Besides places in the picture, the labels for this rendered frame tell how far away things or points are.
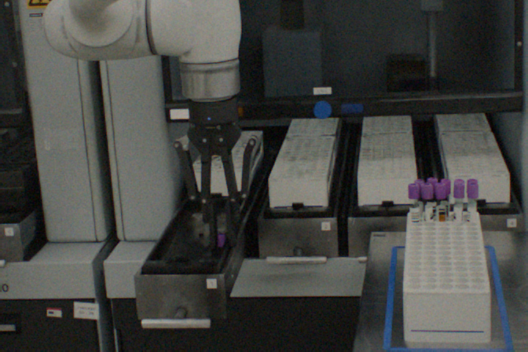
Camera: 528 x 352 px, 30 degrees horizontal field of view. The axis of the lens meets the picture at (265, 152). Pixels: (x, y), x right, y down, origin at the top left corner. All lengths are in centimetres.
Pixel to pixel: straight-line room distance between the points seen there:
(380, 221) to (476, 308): 52
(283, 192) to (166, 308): 33
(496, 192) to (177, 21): 61
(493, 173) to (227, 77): 50
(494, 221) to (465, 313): 51
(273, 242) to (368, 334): 51
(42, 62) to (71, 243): 34
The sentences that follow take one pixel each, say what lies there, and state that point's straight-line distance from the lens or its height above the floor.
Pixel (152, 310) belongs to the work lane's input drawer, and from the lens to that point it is 151.
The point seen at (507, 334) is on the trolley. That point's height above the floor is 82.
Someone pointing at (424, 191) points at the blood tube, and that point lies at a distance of 140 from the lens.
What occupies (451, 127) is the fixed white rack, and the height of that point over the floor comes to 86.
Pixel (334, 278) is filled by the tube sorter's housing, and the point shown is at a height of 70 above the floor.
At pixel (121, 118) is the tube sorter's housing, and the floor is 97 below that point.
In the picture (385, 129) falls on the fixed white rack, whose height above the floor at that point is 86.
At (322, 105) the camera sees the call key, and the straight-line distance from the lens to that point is 168.
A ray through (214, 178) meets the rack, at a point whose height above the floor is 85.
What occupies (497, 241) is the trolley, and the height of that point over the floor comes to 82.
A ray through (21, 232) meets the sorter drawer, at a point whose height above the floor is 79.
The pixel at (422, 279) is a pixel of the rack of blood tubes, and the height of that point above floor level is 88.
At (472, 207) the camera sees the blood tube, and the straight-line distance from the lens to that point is 141.
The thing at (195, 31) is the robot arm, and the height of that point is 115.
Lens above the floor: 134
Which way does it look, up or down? 15 degrees down
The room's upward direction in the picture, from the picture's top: 4 degrees counter-clockwise
